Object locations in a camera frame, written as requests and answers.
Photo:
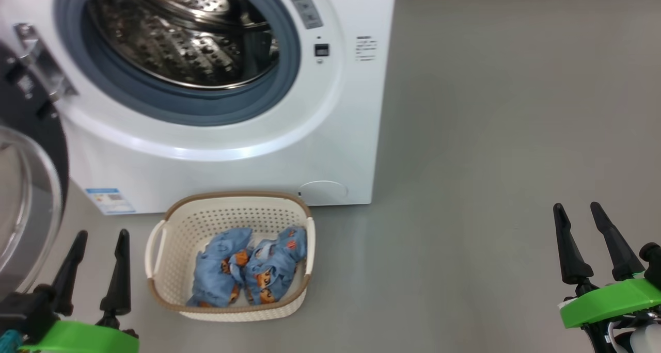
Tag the black door lock latch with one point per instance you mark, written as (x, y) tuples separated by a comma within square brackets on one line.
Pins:
[(321, 49)]

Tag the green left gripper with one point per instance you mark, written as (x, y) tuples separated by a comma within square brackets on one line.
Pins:
[(77, 340)]

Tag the blue energy label sticker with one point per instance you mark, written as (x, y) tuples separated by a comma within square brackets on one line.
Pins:
[(109, 201)]

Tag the cream perforated laundry basket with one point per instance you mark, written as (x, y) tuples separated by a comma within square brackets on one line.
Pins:
[(175, 234)]

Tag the white washing machine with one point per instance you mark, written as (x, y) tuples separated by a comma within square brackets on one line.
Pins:
[(320, 136)]

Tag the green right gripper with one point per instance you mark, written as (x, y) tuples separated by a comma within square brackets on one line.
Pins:
[(614, 301)]

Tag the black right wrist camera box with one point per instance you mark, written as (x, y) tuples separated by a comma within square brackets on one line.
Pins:
[(653, 262)]

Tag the stainless steel washing machine drum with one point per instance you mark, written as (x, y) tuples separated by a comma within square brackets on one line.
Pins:
[(175, 38)]

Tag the grey warning sticker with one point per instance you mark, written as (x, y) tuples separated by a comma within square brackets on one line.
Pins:
[(302, 4)]

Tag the washing machine door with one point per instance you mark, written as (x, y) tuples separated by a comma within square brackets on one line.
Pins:
[(31, 198)]

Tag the round drain filter cover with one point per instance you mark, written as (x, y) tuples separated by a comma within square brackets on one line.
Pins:
[(323, 193)]

